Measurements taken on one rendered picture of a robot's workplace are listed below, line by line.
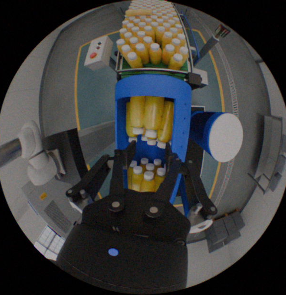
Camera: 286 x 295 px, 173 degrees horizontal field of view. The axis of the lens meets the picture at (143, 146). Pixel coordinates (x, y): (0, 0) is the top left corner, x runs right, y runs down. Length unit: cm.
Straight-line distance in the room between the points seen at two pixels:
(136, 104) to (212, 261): 557
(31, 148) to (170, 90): 68
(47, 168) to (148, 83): 65
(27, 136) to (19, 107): 244
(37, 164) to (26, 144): 13
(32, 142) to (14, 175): 227
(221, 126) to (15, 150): 103
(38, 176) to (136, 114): 61
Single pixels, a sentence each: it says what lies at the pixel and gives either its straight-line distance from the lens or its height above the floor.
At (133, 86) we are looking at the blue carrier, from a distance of 29.
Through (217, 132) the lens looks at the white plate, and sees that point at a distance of 57.
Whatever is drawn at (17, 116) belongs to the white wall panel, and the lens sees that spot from 298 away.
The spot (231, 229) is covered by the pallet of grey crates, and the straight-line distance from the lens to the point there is 373.
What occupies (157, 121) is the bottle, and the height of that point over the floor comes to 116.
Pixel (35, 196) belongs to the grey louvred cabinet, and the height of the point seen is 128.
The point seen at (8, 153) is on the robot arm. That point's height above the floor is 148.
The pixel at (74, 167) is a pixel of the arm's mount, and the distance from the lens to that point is 67.
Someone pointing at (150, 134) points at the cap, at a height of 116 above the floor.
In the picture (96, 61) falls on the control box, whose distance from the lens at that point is 56.
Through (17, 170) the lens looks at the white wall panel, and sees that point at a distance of 288.
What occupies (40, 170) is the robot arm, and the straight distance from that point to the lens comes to 67.
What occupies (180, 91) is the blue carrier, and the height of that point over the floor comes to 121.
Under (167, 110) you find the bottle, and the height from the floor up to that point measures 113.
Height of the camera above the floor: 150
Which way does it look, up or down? 71 degrees down
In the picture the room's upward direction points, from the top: 161 degrees counter-clockwise
